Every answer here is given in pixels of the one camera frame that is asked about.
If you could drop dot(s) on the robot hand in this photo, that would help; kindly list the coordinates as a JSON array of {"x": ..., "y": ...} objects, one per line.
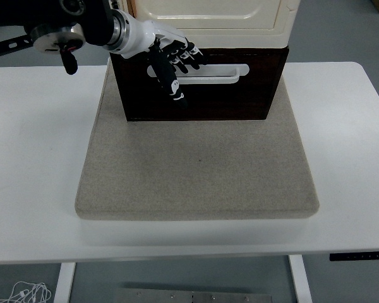
[{"x": 142, "y": 34}]

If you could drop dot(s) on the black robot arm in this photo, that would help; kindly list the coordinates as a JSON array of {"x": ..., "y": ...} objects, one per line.
[{"x": 94, "y": 22}]

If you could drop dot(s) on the cream cabinet door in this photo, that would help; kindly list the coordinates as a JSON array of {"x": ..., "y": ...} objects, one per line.
[{"x": 224, "y": 9}]

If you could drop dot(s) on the beige felt mat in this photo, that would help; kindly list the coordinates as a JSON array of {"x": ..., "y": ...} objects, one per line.
[{"x": 192, "y": 176}]

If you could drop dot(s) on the white table leg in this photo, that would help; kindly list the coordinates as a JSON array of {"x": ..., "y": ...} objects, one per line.
[
  {"x": 64, "y": 281},
  {"x": 300, "y": 277}
]

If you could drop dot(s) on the grey metal plate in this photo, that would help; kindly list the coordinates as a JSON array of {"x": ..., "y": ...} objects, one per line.
[{"x": 192, "y": 296}]

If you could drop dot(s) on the black table control panel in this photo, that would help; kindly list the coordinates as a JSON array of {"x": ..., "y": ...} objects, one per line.
[{"x": 360, "y": 256}]

